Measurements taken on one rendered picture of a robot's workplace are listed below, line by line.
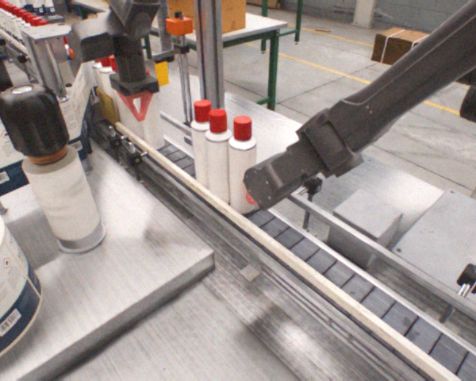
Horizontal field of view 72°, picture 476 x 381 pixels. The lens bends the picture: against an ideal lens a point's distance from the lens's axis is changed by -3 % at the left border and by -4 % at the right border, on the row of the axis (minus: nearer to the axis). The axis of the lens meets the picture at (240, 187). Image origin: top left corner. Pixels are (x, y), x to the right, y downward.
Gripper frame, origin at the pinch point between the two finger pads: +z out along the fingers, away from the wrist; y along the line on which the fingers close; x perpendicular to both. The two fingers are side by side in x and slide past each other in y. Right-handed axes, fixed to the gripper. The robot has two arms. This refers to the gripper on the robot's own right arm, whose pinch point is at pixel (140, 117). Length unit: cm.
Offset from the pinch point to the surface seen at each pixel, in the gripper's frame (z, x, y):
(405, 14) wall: 72, 544, -187
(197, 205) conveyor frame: 14.0, 0.8, 18.8
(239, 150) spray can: -2.2, 4.9, 27.4
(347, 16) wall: 92, 542, -291
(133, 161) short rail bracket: 11.0, -3.3, -1.3
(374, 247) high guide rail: 5, 10, 53
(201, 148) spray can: 1.5, 3.9, 17.4
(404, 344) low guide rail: 10, 2, 64
